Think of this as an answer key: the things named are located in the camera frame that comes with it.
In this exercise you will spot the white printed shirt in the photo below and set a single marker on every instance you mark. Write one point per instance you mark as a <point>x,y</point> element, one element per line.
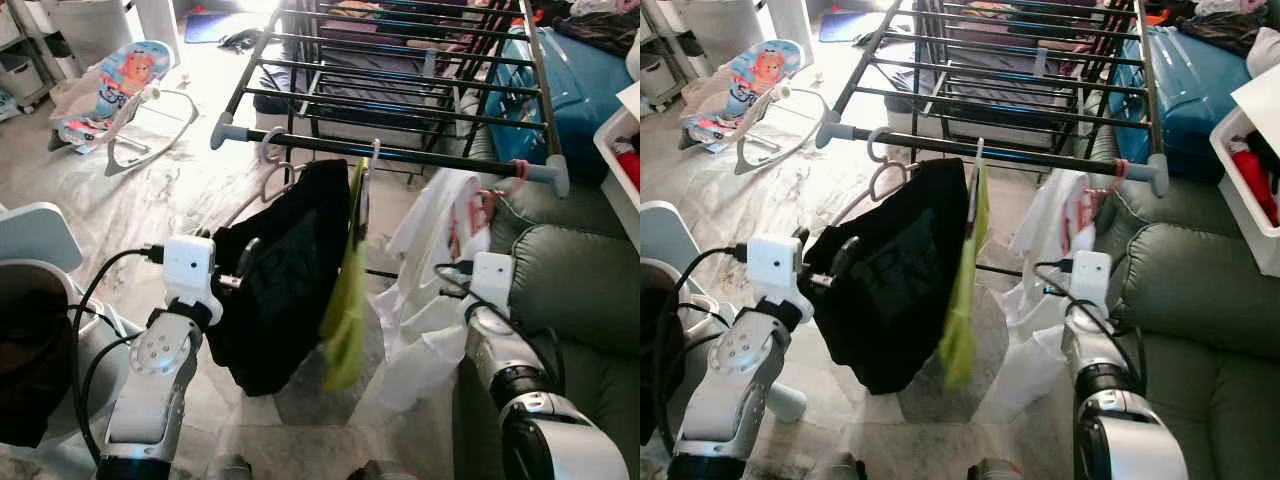
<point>420,330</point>
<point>1030,370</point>

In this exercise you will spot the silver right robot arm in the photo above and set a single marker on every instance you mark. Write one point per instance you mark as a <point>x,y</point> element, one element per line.
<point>560,440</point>
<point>1130,440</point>

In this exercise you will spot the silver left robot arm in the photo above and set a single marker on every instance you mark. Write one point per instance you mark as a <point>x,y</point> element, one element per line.
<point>150,400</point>
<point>735,400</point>

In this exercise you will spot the greyish mauve clothes hanger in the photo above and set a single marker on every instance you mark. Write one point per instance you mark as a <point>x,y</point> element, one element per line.
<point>265,150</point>
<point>375,150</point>
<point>976,150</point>
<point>870,150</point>

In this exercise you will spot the black shirt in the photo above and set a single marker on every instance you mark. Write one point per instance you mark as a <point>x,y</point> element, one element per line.
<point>300,300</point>
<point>900,300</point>

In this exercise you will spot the lime green shirt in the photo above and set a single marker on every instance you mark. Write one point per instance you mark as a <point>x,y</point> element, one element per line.
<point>345,330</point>
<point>960,330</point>

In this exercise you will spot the grey laundry basket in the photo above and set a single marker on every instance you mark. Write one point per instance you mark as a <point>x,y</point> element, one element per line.
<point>690,300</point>
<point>55,285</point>

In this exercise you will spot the dark brown clothes heap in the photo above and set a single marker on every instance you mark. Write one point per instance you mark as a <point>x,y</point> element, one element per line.
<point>30,370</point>
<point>660,370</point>

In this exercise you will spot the colourful baby bouncer seat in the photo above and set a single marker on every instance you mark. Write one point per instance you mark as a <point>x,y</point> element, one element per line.
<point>125,75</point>
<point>755,75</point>

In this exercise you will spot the black metal drying rack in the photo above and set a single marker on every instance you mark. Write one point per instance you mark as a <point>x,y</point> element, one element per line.
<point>420,156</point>
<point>1030,155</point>

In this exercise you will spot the grey robot left leg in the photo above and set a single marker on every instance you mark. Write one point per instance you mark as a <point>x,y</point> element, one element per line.
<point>840,468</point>
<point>230,469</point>

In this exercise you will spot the grey robot leg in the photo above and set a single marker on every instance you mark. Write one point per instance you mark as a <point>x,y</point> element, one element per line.
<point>840,468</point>
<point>378,472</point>
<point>1000,471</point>
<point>230,469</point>

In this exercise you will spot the dark blue folded mattress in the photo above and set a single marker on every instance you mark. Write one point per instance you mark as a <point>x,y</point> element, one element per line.
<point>990,95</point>
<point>380,95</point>

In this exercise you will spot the red cloth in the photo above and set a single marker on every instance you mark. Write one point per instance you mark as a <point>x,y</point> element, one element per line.
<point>630,165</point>
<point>1255,175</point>

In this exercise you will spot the white plastic storage box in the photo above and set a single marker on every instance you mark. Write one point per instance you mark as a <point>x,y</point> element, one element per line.
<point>612,200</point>
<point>1240,215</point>

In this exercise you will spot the small black cloth item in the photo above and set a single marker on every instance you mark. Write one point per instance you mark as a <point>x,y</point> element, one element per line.
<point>240,40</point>
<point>875,39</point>

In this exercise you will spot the blue floor mat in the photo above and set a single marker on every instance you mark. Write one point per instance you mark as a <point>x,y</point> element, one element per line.
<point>845,25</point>
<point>210,25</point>

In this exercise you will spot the dark green leather sofa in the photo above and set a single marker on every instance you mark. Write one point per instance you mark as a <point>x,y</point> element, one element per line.
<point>1190,290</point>
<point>580,280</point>

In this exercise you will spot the white paper sheet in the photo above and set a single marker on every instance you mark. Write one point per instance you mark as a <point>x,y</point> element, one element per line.
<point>630,100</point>
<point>1262,95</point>

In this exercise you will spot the white ribbed cabinet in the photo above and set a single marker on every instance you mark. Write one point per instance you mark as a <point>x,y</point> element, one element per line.
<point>740,25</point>
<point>100,25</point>

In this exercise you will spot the grey robot right leg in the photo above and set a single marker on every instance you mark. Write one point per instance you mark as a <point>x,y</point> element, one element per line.
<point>378,472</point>
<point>1000,471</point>

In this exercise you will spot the white plastic drawer rack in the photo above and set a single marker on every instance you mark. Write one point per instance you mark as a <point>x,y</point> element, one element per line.
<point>665,60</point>
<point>20,60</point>

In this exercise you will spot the blue suitcase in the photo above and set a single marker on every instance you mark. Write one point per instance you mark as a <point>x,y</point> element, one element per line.
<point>1190,90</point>
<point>590,80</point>

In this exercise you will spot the dark crumpled cloth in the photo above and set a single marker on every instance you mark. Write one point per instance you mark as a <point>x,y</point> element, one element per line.
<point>600,30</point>
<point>1215,30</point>

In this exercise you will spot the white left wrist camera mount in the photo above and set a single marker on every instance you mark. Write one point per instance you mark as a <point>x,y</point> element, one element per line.
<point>190,265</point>
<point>775,265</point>

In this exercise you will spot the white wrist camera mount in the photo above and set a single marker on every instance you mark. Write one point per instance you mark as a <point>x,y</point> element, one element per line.
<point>493,280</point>
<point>1090,278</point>
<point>775,265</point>
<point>190,265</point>

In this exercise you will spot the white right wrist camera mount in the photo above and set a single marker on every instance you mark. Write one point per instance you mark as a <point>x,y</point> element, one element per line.
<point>493,280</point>
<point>1090,278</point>

